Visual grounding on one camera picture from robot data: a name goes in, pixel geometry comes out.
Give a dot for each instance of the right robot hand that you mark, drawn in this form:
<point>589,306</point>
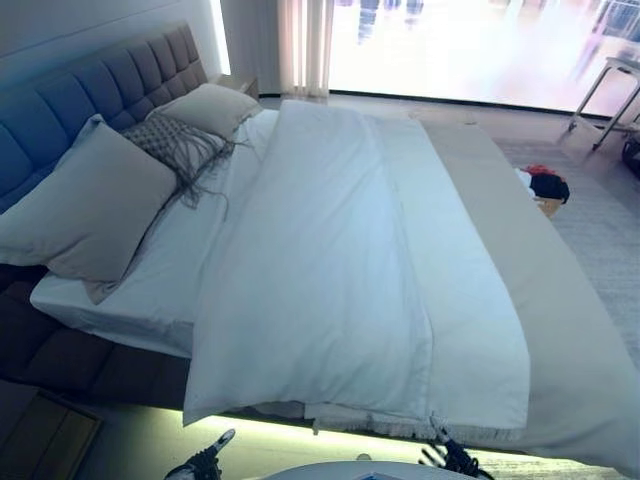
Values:
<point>457,457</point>

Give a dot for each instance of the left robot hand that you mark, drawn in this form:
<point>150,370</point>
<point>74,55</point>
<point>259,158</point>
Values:
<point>202,465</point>

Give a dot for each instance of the white duvet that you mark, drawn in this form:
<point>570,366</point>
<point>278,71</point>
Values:
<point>340,250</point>

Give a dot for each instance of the silver robot torso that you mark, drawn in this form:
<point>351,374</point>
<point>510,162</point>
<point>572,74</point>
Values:
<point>360,472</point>

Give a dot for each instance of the wooden nightstand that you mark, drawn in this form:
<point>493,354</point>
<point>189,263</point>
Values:
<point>45,440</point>
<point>240,85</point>

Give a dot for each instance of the white fitted mattress sheet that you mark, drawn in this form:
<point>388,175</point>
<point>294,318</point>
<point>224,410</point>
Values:
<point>175,270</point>

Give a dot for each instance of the light grey rug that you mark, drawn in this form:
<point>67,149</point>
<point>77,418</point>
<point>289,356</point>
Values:
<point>590,240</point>

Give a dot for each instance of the wooden laundry basket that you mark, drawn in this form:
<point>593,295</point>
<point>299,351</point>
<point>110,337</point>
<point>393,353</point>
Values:
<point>549,207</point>

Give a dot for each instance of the black garment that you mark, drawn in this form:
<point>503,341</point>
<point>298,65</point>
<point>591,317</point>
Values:
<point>550,187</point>

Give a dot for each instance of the white garment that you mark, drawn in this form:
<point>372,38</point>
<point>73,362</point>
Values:
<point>525,180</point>

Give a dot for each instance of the beige pillow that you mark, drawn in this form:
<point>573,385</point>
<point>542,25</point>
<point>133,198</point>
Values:
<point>205,107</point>
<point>95,200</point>

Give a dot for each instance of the red garment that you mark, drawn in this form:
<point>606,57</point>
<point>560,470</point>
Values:
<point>540,170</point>

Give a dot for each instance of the grey knitted tasselled cushion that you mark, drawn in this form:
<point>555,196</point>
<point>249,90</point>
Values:
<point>165,137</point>

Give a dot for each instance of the pale pillow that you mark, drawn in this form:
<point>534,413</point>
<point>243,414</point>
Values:
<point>82,137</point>

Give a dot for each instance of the white metal rack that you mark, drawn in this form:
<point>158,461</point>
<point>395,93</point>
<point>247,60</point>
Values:
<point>605,100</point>

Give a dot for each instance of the tufted upholstered headboard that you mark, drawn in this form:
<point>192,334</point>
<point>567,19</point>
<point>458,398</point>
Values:
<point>65,100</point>

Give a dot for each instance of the large bright window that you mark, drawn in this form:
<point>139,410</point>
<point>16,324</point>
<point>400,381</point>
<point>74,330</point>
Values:
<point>475,45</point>

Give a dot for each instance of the sheer beige curtain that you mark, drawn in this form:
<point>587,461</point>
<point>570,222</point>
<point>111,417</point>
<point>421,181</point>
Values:
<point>302,45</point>

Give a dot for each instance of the brown upholstered bed frame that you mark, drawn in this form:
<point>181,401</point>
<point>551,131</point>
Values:
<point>75,360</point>

